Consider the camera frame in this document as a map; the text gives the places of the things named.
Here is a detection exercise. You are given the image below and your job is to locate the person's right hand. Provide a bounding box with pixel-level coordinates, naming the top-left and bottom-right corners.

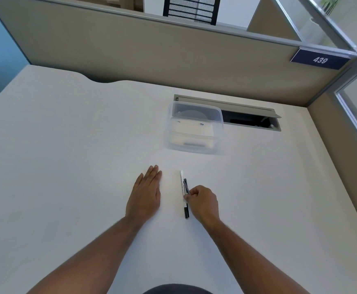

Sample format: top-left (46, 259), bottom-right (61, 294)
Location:
top-left (185, 185), bottom-right (221, 224)

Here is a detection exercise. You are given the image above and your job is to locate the person's left hand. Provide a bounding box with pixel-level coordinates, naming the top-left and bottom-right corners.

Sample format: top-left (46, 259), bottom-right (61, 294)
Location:
top-left (125, 165), bottom-right (163, 222)

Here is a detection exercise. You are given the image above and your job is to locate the black pen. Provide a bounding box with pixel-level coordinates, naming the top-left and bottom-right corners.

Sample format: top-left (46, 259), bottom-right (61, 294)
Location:
top-left (183, 178), bottom-right (190, 219)

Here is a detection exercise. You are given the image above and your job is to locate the person's left forearm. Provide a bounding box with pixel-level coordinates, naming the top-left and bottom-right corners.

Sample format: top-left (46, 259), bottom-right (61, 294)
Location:
top-left (26, 215), bottom-right (150, 294)

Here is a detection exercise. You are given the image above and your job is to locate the person's right forearm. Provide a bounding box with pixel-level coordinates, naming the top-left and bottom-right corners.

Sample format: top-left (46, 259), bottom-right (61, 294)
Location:
top-left (201, 218), bottom-right (311, 294)

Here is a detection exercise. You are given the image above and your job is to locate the white plastic box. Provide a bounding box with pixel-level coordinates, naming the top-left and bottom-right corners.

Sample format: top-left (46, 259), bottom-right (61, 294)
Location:
top-left (169, 117), bottom-right (214, 148)

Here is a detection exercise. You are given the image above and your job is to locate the clear plastic container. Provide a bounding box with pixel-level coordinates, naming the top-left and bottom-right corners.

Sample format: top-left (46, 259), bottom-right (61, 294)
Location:
top-left (164, 101), bottom-right (224, 155)

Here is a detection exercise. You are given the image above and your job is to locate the person's dark clothing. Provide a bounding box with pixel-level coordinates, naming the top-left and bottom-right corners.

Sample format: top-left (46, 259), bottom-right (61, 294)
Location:
top-left (142, 284), bottom-right (215, 294)

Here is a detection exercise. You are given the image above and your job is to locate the beige desk partition panel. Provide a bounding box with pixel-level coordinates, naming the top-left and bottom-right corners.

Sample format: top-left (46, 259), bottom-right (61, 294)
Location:
top-left (0, 0), bottom-right (357, 108)

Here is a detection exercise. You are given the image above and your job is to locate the black mesh office chair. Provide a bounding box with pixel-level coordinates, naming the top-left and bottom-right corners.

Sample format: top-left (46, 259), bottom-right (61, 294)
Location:
top-left (163, 0), bottom-right (221, 26)

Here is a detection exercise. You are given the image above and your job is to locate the blue number plate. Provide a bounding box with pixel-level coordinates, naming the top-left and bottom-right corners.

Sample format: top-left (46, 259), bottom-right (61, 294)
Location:
top-left (290, 48), bottom-right (352, 70)

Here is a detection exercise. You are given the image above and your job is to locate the beige side partition panel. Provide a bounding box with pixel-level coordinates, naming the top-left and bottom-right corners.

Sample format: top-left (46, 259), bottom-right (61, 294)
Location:
top-left (247, 0), bottom-right (303, 42)

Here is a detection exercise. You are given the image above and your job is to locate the green plant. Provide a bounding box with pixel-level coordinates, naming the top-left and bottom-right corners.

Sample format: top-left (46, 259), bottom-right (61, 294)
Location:
top-left (320, 0), bottom-right (341, 14)

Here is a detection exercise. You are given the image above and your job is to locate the grey desk cable hatch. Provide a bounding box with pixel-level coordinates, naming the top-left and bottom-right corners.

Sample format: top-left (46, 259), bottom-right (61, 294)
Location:
top-left (174, 94), bottom-right (282, 132)

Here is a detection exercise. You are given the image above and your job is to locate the glass partition with metal frame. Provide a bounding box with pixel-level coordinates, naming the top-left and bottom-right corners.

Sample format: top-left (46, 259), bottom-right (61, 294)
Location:
top-left (273, 0), bottom-right (357, 147)

